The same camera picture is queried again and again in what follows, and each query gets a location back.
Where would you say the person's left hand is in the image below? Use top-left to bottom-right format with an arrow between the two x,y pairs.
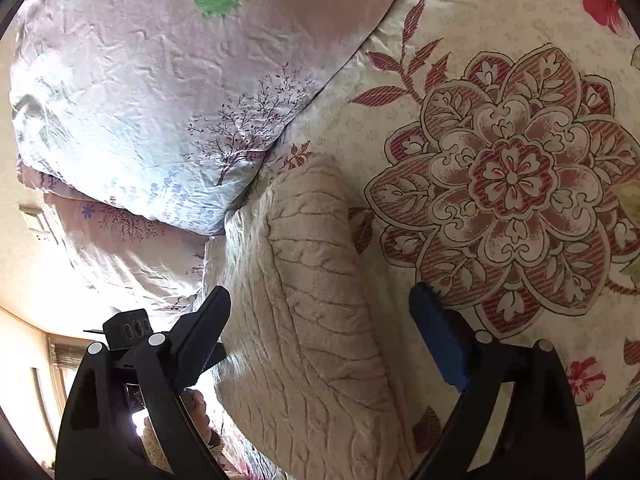
181,388 -> 221,451

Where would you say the beige cable-knit sweater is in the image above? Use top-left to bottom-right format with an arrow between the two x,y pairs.
204,158 -> 413,479

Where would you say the white wall switch panel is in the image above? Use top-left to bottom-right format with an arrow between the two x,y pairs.
18,204 -> 58,245

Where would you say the floral bed sheet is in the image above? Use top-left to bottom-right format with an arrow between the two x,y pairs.
244,0 -> 639,479

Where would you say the pink floral top pillow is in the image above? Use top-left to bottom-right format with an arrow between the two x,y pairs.
16,160 -> 207,316

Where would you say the lavender print lower pillow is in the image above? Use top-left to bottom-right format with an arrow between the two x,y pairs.
10,0 -> 395,235

